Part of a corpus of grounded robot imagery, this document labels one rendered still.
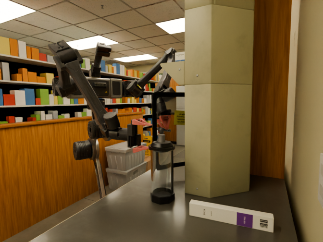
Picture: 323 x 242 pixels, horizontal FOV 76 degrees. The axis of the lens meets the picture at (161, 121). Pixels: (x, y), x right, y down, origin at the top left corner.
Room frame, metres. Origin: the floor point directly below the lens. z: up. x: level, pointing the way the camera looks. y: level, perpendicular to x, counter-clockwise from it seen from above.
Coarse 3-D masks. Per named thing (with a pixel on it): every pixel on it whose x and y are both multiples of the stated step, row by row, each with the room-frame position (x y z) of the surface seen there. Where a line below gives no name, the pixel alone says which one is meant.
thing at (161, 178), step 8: (152, 152) 0.79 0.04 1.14; (160, 152) 0.77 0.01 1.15; (168, 152) 0.78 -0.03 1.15; (152, 160) 0.79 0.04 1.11; (160, 160) 0.77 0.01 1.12; (168, 160) 0.78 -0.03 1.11; (152, 168) 0.79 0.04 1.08; (160, 168) 0.77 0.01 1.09; (168, 168) 0.78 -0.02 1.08; (152, 176) 0.79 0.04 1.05; (160, 176) 0.78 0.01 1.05; (168, 176) 0.78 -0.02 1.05; (152, 184) 0.80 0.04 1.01; (160, 184) 0.78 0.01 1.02; (168, 184) 0.78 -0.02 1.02; (152, 192) 0.80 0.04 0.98; (160, 192) 0.78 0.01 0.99; (168, 192) 0.78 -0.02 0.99
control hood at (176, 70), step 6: (162, 66) 0.92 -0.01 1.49; (168, 66) 0.90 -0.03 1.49; (174, 66) 0.89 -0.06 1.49; (180, 66) 0.88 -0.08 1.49; (168, 72) 0.90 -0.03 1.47; (174, 72) 0.89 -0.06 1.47; (180, 72) 0.88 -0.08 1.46; (174, 78) 0.89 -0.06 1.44; (180, 78) 0.88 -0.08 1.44; (180, 84) 0.88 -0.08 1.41
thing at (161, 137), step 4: (160, 136) 0.81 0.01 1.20; (164, 136) 0.81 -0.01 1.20; (160, 140) 0.81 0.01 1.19; (164, 140) 0.81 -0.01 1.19; (152, 144) 0.80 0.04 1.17; (156, 144) 0.79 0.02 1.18; (160, 144) 0.78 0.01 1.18; (164, 144) 0.78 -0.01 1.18; (168, 144) 0.79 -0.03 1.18; (172, 144) 0.81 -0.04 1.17
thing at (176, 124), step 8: (160, 104) 1.04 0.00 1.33; (168, 104) 1.06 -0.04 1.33; (176, 104) 1.08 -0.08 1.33; (184, 104) 1.10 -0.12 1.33; (160, 112) 1.04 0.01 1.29; (168, 112) 1.06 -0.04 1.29; (176, 112) 1.08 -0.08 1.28; (184, 112) 1.10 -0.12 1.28; (160, 120) 1.04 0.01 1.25; (168, 120) 1.06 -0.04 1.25; (176, 120) 1.08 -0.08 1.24; (184, 120) 1.10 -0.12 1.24; (168, 128) 1.06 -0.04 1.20; (176, 128) 1.08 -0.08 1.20; (184, 128) 1.10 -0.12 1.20; (152, 136) 1.02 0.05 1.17; (168, 136) 1.06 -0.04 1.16; (176, 136) 1.08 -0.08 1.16; (184, 136) 1.10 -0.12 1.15; (176, 144) 1.08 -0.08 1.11; (184, 144) 1.10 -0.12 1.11; (176, 152) 1.08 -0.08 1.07; (184, 152) 1.10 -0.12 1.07; (176, 160) 1.08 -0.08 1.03; (184, 160) 1.10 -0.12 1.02
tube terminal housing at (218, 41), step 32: (192, 32) 0.85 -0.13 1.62; (224, 32) 0.84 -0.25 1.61; (192, 64) 0.85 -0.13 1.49; (224, 64) 0.84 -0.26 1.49; (192, 96) 0.85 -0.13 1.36; (224, 96) 0.84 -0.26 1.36; (192, 128) 0.85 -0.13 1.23; (224, 128) 0.84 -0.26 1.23; (192, 160) 0.85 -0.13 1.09; (224, 160) 0.84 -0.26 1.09; (192, 192) 0.85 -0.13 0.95; (224, 192) 0.84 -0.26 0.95
